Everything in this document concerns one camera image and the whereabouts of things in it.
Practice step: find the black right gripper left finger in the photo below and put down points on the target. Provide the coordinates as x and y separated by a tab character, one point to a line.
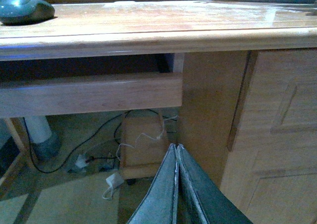
159	205

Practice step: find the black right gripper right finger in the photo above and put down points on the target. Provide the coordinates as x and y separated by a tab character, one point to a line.
206	203

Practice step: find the wooden keyboard drawer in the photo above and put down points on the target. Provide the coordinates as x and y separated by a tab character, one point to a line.
90	94

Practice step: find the grey computer mouse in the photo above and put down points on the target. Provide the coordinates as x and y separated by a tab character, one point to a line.
24	12

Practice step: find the grey power strip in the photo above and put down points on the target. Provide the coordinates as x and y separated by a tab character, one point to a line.
95	165

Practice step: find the white plug adapter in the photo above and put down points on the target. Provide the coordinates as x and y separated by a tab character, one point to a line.
81	161

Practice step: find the wooden desk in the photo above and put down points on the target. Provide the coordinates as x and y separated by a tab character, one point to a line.
249	94

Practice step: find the white pipe with grey base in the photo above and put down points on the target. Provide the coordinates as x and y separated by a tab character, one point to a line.
45	141

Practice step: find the white charger with cord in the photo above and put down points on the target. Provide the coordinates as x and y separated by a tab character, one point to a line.
114	181

